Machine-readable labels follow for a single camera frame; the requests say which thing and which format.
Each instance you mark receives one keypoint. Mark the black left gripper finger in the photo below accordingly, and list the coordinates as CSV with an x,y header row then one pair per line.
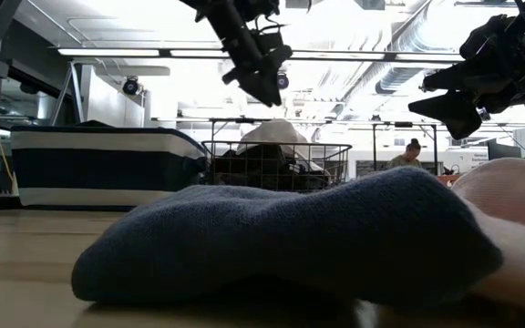
x,y
278,57
264,91

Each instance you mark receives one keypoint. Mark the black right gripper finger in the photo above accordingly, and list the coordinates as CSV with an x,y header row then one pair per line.
x,y
454,114
458,79

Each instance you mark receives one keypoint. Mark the white cloth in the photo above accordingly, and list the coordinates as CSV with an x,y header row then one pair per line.
x,y
274,134

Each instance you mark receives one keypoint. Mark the black garment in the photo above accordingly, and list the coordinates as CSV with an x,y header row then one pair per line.
x,y
262,171

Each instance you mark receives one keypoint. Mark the pale pink cloth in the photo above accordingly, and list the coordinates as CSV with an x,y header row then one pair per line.
x,y
517,218

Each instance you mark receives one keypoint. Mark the navy blue cloth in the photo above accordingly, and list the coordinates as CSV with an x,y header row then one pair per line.
x,y
290,237

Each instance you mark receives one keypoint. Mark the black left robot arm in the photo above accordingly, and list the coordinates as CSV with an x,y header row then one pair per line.
x,y
226,23

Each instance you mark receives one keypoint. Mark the dark computer monitor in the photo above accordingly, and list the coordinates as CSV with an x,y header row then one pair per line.
x,y
504,150

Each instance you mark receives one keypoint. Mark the person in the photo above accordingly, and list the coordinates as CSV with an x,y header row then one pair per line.
x,y
406,159

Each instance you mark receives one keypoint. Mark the orange plastic bin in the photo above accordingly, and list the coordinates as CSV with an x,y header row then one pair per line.
x,y
447,180

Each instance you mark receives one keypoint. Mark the folding metal stand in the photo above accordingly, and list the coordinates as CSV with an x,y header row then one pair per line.
x,y
75,91

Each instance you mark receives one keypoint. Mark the navy white striped fabric bin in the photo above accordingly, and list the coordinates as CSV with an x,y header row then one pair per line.
x,y
98,173

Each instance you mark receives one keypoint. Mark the round black ceiling camera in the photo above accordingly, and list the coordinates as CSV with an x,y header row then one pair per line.
x,y
131,85
283,80

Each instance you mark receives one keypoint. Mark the silver ventilation duct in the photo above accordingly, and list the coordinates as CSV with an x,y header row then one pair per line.
x,y
408,45

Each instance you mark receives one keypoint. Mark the black metal frame stand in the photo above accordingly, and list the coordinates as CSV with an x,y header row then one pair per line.
x,y
374,136

